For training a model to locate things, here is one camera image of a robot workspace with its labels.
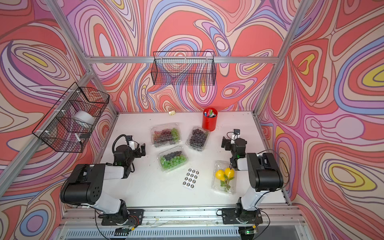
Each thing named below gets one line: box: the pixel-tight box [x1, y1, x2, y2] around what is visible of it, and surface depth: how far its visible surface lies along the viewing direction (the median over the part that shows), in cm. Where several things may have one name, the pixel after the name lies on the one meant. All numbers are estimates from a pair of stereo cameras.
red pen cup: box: [202, 107, 218, 132], surface depth 106 cm
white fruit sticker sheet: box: [182, 168, 200, 190], surface depth 88 cm
